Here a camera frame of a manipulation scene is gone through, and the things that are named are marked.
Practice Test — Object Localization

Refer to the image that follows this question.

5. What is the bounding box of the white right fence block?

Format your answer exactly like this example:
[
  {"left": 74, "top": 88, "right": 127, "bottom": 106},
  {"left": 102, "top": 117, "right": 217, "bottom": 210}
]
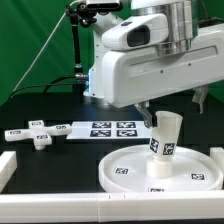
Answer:
[{"left": 210, "top": 147, "right": 224, "bottom": 174}]

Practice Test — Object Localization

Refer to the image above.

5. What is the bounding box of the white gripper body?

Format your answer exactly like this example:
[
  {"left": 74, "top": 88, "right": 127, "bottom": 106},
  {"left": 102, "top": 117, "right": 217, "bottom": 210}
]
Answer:
[{"left": 102, "top": 24, "right": 224, "bottom": 107}]

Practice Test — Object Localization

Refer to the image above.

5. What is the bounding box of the white round table top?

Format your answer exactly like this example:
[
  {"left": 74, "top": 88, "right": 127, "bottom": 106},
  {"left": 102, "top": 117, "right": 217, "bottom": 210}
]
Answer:
[{"left": 98, "top": 145, "right": 224, "bottom": 193}]

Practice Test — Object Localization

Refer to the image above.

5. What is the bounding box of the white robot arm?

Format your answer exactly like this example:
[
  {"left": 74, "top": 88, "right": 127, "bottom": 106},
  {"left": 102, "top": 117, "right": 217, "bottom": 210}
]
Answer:
[{"left": 89, "top": 0, "right": 224, "bottom": 127}]

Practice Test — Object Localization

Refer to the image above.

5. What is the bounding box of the black cable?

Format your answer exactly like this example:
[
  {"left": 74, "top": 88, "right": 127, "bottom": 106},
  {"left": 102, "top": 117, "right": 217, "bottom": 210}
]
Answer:
[{"left": 9, "top": 75, "right": 89, "bottom": 99}]

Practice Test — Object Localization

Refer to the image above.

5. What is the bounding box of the white fence block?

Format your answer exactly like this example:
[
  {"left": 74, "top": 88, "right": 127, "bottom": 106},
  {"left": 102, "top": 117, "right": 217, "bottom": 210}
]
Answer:
[
  {"left": 210, "top": 147, "right": 224, "bottom": 174},
  {"left": 0, "top": 151, "right": 17, "bottom": 193}
]

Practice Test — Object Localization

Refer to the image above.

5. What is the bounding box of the white left fence block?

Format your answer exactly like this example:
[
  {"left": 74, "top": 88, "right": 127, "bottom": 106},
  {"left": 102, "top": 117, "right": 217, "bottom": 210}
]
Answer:
[{"left": 0, "top": 151, "right": 17, "bottom": 193}]

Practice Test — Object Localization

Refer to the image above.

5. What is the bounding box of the white front fence bar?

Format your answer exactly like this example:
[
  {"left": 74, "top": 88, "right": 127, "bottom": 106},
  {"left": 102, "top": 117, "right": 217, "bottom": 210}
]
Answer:
[{"left": 0, "top": 190, "right": 224, "bottom": 223}]

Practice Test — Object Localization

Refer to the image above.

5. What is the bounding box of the white cable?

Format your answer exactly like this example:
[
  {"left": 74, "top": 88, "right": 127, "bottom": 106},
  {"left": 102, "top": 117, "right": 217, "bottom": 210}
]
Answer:
[{"left": 12, "top": 0, "right": 88, "bottom": 93}]

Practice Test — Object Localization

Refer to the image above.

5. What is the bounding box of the white cross-shaped table base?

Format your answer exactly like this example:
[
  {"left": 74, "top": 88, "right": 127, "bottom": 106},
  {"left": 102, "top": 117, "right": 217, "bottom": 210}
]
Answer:
[{"left": 5, "top": 120, "right": 72, "bottom": 150}]

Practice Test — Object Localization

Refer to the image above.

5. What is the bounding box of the white marker plate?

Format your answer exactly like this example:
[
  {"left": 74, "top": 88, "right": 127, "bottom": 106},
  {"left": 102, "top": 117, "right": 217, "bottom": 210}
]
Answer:
[{"left": 67, "top": 121, "right": 152, "bottom": 140}]

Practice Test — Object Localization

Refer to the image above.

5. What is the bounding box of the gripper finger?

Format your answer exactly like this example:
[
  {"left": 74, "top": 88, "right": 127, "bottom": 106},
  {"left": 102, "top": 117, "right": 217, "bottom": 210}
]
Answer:
[
  {"left": 192, "top": 85, "right": 208, "bottom": 114},
  {"left": 135, "top": 101, "right": 152, "bottom": 128}
]

